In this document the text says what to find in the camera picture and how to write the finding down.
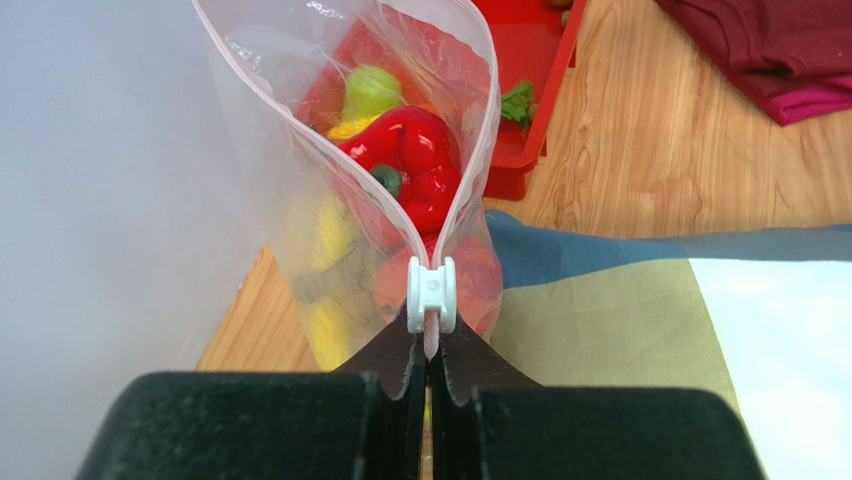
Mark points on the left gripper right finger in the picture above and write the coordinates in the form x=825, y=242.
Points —
x=490, y=421

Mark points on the yellow banana bunch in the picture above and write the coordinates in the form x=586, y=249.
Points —
x=336, y=281

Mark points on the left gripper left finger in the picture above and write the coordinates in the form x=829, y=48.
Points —
x=362, y=420

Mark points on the green pear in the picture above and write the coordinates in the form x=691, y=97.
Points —
x=369, y=91

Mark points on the clear zip top bag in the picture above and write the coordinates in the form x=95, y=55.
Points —
x=265, y=55

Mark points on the folded red cloth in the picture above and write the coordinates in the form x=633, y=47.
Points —
x=792, y=59

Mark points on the red plastic tray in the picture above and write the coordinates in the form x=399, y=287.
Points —
x=534, y=43

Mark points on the plaid pillow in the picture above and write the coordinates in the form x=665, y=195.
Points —
x=761, y=318

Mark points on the orange carrot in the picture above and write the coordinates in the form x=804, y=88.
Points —
x=517, y=102

